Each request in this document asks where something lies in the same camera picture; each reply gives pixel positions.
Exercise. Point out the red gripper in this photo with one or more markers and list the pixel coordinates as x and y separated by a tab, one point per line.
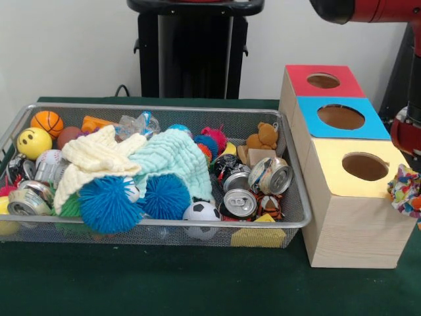
406	141

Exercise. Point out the red patterned cloth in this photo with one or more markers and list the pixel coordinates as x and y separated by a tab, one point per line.
406	192

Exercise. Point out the blue fuzzy ball with eye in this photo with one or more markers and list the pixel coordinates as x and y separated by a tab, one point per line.
108	204

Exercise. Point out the cream knitted cloth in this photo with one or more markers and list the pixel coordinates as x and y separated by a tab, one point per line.
92	158

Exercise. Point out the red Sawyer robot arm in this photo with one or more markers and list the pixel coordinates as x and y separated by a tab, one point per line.
378	10

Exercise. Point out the wooden box with three holes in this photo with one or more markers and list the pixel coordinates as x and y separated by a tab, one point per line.
355	237

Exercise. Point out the metal mesh bin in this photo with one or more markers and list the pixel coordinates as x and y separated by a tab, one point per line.
197	235

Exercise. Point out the black upright panel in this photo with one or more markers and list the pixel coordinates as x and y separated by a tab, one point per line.
396	75

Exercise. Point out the crushed silver soda can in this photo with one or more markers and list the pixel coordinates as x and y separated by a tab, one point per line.
271	176

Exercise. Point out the brown teddy bear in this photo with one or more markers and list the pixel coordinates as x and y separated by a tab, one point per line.
263	136

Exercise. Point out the crushed red soda can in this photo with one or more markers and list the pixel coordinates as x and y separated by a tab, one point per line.
238	202

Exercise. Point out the black and white soccer ball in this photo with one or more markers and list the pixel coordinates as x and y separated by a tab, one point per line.
201	211

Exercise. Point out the mint knitted cloth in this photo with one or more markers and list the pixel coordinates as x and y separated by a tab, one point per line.
177	161

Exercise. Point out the blue spiky ball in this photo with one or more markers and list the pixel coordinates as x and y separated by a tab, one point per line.
166	199

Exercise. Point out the dark green table cloth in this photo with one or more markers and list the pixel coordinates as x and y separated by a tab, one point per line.
197	283

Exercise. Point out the orange toy basketball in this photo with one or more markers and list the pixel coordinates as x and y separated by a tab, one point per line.
47	123

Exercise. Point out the yellow smiley ball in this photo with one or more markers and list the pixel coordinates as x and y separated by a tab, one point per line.
33	143

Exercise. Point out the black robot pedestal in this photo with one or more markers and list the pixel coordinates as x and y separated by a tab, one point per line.
197	49

